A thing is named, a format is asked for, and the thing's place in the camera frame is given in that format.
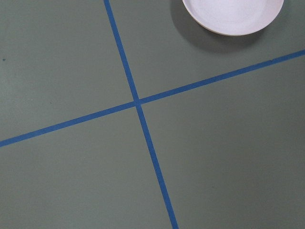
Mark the brown paper table mat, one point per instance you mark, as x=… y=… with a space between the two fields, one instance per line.
x=127 y=114

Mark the pink plate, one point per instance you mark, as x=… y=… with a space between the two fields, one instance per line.
x=233 y=17

